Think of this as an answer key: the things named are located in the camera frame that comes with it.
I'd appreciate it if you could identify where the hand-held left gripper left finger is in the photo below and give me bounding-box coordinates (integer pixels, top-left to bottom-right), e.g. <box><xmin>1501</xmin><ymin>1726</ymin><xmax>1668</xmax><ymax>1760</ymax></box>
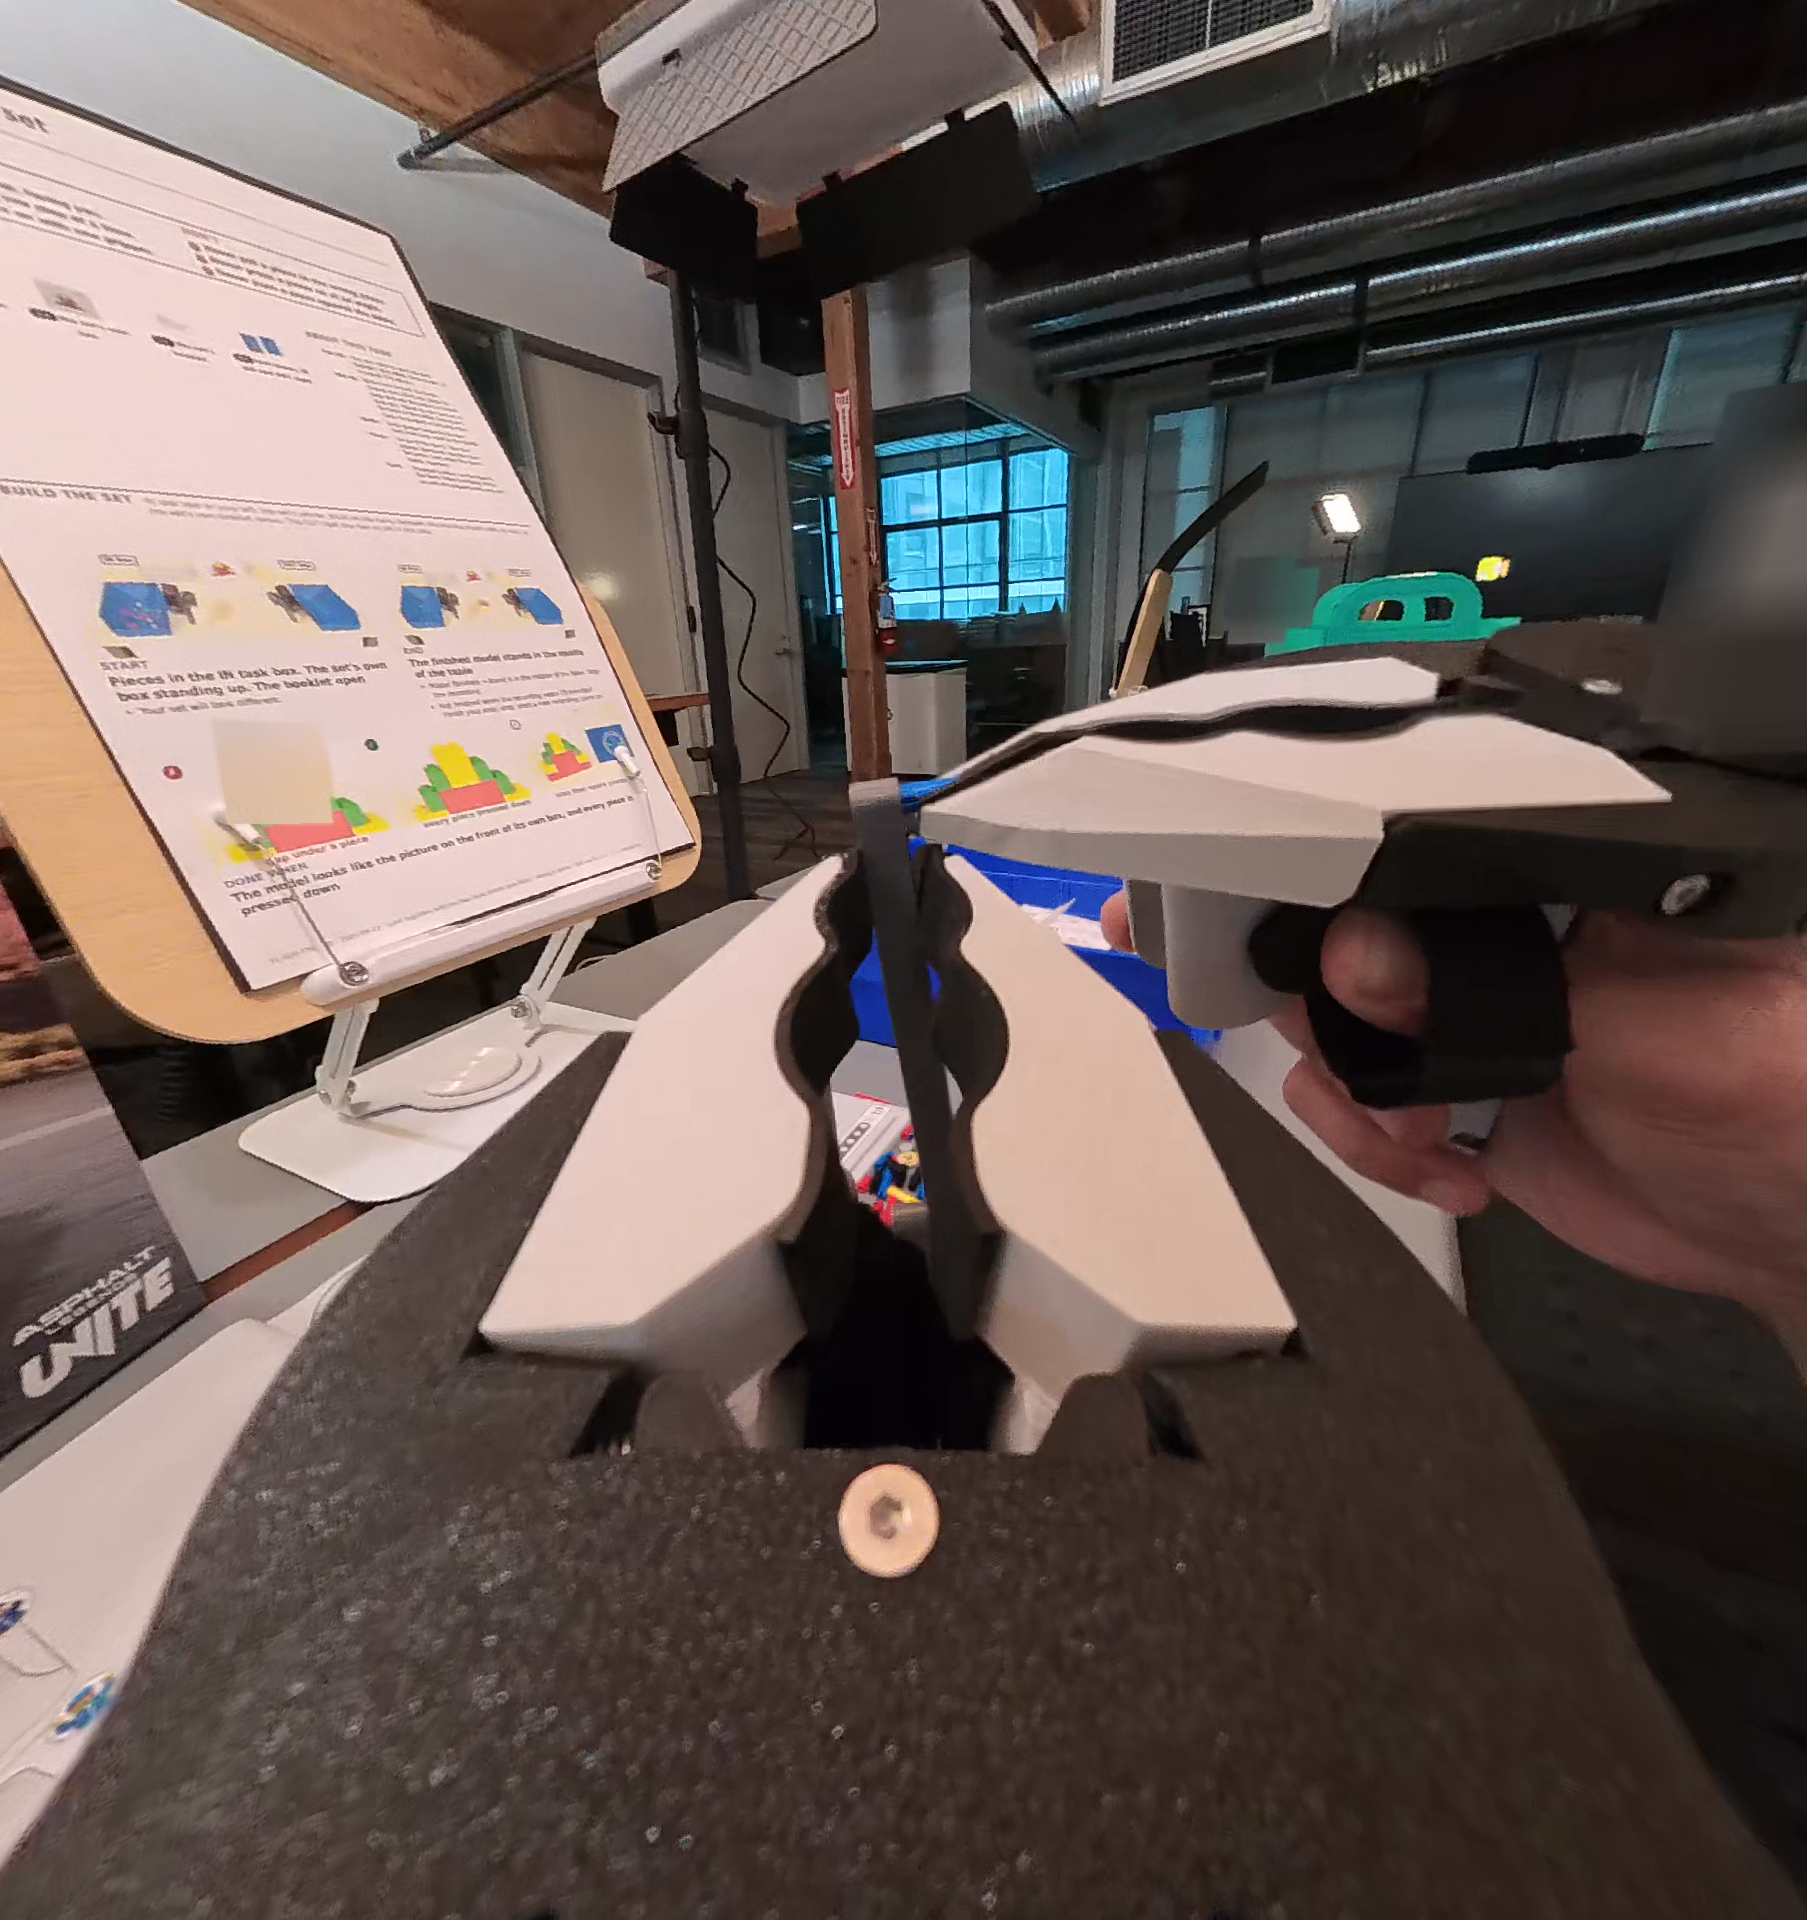
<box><xmin>476</xmin><ymin>856</ymin><xmax>865</xmax><ymax>1451</ymax></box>

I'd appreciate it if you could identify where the black light stand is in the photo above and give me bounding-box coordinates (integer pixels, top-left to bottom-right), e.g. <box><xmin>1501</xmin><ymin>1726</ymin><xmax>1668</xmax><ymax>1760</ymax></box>
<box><xmin>609</xmin><ymin>104</ymin><xmax>1043</xmax><ymax>901</ymax></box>

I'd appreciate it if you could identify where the wooden support post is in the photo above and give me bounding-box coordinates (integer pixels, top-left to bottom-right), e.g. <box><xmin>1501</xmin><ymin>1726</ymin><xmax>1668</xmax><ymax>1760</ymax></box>
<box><xmin>820</xmin><ymin>291</ymin><xmax>897</xmax><ymax>783</ymax></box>

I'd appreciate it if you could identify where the large black screen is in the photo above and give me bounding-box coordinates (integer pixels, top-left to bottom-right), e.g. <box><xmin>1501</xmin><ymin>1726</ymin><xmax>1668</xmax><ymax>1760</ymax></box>
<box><xmin>1381</xmin><ymin>440</ymin><xmax>1730</xmax><ymax>624</ymax></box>

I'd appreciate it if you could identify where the document stand with wooden board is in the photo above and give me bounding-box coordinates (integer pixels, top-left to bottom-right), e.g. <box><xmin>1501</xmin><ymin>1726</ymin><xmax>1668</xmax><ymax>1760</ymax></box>
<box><xmin>0</xmin><ymin>51</ymin><xmax>701</xmax><ymax>1201</ymax></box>

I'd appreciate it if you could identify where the person's right hand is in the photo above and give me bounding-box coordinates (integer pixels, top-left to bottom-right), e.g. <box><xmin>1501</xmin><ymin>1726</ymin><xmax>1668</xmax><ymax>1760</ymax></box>
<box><xmin>1278</xmin><ymin>912</ymin><xmax>1807</xmax><ymax>1359</ymax></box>

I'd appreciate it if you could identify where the bundle of grey ceiling pipes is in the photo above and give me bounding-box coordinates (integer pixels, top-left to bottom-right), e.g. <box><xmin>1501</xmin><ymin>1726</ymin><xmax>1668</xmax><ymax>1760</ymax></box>
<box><xmin>984</xmin><ymin>90</ymin><xmax>1807</xmax><ymax>377</ymax></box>

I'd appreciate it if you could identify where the long dark grey lego beam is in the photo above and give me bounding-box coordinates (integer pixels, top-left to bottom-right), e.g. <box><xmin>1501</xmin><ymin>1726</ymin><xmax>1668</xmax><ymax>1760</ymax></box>
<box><xmin>846</xmin><ymin>776</ymin><xmax>1001</xmax><ymax>1341</ymax></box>

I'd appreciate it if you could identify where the black curved bar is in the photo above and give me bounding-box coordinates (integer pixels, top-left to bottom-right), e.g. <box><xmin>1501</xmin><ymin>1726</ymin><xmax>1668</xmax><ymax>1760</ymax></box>
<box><xmin>1113</xmin><ymin>462</ymin><xmax>1272</xmax><ymax>700</ymax></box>

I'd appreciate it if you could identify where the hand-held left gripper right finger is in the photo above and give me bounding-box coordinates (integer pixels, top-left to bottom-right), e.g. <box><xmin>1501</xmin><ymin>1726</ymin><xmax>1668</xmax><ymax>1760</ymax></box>
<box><xmin>921</xmin><ymin>856</ymin><xmax>1301</xmax><ymax>1451</ymax></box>

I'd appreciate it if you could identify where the lego set box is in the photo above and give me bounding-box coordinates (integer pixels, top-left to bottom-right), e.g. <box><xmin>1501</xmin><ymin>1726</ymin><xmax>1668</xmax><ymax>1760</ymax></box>
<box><xmin>0</xmin><ymin>862</ymin><xmax>205</xmax><ymax>1492</ymax></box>

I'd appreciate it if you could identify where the white ceiling unit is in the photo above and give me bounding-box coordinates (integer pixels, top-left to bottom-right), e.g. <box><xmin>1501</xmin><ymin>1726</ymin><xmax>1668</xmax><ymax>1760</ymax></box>
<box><xmin>596</xmin><ymin>0</ymin><xmax>1041</xmax><ymax>203</ymax></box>

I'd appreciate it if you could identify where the blue plastic bin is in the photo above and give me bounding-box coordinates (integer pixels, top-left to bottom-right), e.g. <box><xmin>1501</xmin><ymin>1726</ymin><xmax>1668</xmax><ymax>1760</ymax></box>
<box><xmin>842</xmin><ymin>838</ymin><xmax>1220</xmax><ymax>1042</ymax></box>

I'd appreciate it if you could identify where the white air vent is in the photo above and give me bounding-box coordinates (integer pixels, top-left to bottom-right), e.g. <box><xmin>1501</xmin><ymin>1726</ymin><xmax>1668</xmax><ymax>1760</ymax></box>
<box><xmin>1104</xmin><ymin>0</ymin><xmax>1331</xmax><ymax>100</ymax></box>

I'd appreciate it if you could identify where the open instruction booklet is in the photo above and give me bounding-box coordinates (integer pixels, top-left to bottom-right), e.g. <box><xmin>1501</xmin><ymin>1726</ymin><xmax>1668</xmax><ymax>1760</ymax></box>
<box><xmin>0</xmin><ymin>1091</ymin><xmax>933</xmax><ymax>1892</ymax></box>

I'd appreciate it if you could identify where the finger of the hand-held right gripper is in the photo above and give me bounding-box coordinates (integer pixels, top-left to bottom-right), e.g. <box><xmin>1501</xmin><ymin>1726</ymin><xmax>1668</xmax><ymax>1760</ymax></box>
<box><xmin>915</xmin><ymin>701</ymin><xmax>1674</xmax><ymax>1034</ymax></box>
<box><xmin>933</xmin><ymin>656</ymin><xmax>1450</xmax><ymax>797</ymax></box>

